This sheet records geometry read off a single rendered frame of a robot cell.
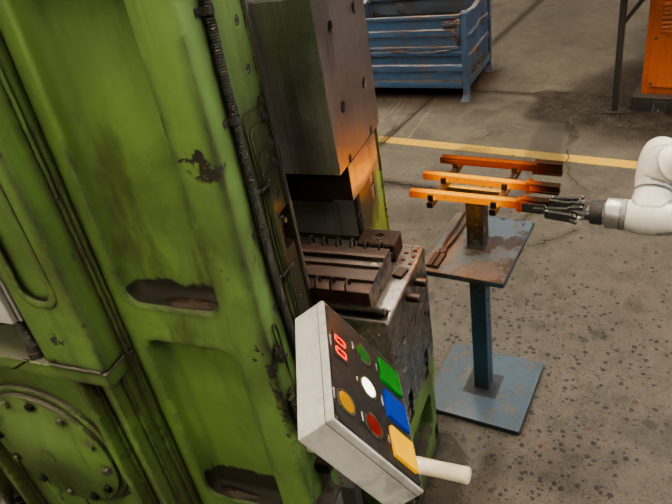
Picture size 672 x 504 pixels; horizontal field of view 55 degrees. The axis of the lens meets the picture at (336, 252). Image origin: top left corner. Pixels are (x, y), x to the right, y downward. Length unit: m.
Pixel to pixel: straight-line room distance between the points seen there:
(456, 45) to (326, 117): 4.06
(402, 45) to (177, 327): 4.27
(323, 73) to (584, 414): 1.82
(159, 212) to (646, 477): 1.89
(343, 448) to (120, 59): 0.87
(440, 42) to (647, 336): 3.18
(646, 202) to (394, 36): 3.88
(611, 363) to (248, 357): 1.79
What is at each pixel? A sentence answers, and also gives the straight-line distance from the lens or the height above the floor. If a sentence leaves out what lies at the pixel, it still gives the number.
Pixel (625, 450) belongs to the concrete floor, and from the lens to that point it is 2.67.
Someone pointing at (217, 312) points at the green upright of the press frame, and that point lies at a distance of 1.55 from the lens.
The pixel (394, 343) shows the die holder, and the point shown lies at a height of 0.82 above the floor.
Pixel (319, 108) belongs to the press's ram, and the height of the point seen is 1.53.
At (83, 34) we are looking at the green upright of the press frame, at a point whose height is 1.77.
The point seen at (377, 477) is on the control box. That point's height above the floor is 1.03.
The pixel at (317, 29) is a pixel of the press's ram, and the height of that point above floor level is 1.70.
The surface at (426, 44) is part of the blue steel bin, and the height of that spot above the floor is 0.47.
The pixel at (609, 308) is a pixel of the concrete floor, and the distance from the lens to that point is 3.24.
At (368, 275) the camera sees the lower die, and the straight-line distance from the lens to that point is 1.79.
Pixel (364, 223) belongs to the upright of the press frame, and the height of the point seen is 0.96.
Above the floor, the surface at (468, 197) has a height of 0.99.
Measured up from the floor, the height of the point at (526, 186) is 0.99.
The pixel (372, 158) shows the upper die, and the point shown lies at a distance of 1.70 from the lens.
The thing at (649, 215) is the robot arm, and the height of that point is 1.01.
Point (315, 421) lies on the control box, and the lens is 1.16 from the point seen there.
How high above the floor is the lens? 2.03
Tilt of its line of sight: 33 degrees down
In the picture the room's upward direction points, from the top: 11 degrees counter-clockwise
